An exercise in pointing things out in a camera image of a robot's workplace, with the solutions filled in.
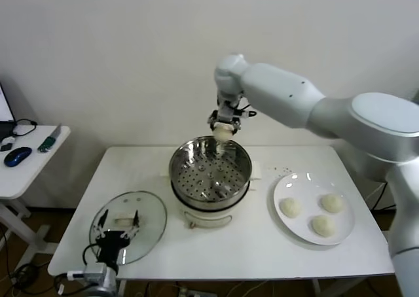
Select looped black cord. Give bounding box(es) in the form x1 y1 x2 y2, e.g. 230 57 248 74
12 118 37 137

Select blue black computer mouse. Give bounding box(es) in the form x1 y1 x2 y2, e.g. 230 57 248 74
3 147 33 167

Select round glass pot lid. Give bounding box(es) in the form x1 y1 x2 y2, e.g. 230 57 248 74
88 190 168 266

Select white side table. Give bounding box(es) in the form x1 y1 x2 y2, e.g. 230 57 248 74
0 125 71 268

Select white steamed baozi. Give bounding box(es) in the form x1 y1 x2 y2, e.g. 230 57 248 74
212 122 235 143
280 198 301 218
319 194 346 214
310 214 337 237

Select white left camera plug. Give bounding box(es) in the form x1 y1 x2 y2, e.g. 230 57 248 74
57 270 86 293

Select tangled black floor cables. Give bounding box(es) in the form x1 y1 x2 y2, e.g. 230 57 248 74
0 224 50 294

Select perforated steel steamer basket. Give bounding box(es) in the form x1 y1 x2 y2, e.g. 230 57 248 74
169 135 253 211

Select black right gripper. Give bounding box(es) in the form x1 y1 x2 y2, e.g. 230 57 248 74
208 109 243 135

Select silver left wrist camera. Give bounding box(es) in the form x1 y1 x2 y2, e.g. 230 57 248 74
83 261 109 278

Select white electric cooking pot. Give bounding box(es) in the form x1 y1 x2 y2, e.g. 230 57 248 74
159 158 263 230

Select round white plate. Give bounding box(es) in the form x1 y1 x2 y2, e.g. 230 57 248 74
273 172 357 246

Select green handled knife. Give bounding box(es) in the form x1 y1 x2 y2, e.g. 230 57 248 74
37 123 62 154

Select black laptop computer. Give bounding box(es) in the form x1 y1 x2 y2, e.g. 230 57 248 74
0 80 17 141

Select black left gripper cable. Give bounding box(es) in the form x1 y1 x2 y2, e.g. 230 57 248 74
82 244 102 265

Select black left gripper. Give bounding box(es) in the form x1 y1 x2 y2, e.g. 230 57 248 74
92 208 141 267

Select white power strip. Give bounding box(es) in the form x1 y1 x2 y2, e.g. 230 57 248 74
178 285 213 297

